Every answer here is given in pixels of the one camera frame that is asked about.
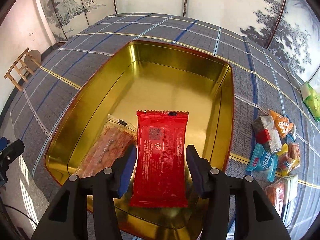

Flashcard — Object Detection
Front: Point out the red foil snack packet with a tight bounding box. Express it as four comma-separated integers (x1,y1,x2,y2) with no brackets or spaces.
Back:
130,111,189,208

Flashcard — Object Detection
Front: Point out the yellow wrapped pastry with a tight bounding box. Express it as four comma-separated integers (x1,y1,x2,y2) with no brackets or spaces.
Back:
277,144,300,177

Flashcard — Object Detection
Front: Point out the red and gold toffee tin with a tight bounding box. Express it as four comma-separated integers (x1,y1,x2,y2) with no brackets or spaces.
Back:
45,40,234,239

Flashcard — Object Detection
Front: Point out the pink white boxed snack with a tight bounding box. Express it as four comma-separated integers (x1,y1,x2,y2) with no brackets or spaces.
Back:
288,142,300,161

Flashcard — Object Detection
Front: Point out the light blue small snack packet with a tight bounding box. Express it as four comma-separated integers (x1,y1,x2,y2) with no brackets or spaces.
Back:
246,143,278,182

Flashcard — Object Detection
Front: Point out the clear blue-ended snack packet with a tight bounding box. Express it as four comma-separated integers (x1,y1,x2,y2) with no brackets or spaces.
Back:
285,115,297,144

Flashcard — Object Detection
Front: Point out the clear packet of orange crackers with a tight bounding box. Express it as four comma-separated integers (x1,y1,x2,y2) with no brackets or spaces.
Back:
75,115,137,178

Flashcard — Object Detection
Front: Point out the blue and mint snack bag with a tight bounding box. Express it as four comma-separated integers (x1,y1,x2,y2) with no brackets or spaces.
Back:
281,174,298,228

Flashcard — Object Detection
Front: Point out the painted folding screen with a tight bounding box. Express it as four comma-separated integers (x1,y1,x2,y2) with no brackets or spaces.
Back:
40,0,319,80

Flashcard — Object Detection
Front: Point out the small wooden stool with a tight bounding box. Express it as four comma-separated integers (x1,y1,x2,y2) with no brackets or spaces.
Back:
4,48,42,91

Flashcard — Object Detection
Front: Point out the blue plaid tablecloth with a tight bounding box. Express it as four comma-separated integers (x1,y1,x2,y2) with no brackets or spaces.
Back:
9,13,319,239

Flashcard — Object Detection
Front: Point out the orange snack packet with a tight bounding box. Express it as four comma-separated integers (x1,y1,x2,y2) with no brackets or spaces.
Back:
268,109,293,139

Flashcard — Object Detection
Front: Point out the green tissue pack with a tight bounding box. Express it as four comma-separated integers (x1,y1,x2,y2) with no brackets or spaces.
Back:
300,82,320,122

